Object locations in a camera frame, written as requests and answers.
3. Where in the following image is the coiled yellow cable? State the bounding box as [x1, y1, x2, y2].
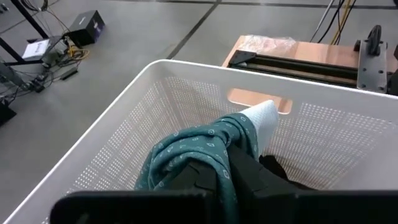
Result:
[66, 44, 90, 62]

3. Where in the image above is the teal patterned cloth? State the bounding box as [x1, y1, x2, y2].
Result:
[134, 112, 261, 224]

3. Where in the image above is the black power adapter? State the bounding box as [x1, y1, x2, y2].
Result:
[60, 67, 79, 81]

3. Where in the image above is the black cardboard box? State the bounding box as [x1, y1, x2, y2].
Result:
[65, 9, 106, 47]

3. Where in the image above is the crumpled clear plastic wrap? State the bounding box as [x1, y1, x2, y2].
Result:
[238, 34, 298, 58]

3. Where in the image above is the grey metal clamp plate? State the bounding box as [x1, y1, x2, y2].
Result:
[356, 39, 389, 93]

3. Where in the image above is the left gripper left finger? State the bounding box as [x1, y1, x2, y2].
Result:
[169, 159, 218, 192]

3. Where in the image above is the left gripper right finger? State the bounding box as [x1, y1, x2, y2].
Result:
[231, 145, 300, 192]

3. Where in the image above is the large black cloth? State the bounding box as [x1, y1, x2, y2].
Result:
[258, 154, 315, 192]

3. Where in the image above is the wooden cart with black rail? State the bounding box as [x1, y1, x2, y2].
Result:
[227, 49, 359, 89]

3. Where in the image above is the yellow floor cable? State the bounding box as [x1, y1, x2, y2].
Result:
[330, 0, 356, 45]

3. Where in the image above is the white perforated plastic basket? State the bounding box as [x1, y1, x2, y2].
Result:
[0, 58, 398, 224]

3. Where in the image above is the black metal desk frame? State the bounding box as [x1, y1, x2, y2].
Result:
[0, 0, 51, 67]

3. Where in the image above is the white printed sheet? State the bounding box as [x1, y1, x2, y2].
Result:
[22, 38, 51, 62]

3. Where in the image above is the white waffle cloth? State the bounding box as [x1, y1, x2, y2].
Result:
[239, 99, 280, 157]

